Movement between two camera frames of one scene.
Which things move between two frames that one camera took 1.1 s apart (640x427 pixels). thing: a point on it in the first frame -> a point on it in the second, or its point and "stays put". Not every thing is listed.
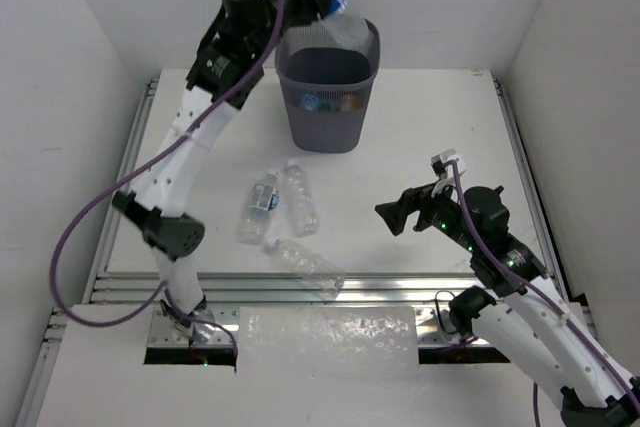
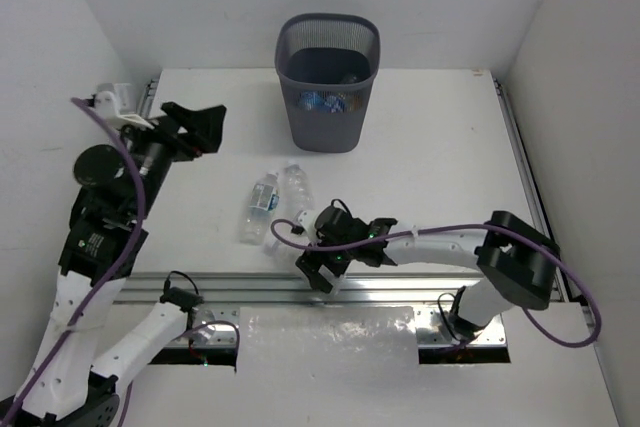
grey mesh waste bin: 329,87 stays put
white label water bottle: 255,221 stays put
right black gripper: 394,213 -> 310,262
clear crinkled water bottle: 299,201 stays put
